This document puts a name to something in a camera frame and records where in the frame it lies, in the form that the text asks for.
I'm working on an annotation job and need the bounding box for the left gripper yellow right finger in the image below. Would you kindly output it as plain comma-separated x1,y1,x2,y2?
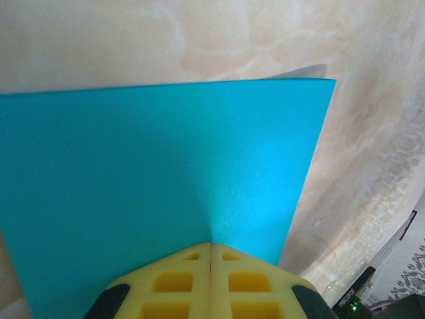
211,243,336,319

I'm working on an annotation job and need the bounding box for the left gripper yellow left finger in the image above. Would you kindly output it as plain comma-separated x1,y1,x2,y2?
84,242,213,319

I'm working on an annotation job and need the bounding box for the blue paper sheet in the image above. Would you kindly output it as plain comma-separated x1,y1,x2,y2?
0,64,337,319

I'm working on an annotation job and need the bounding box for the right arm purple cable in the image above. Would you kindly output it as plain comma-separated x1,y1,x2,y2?
370,297,401,313

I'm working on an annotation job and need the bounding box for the aluminium table side rail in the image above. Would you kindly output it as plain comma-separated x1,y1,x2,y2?
365,209,419,276

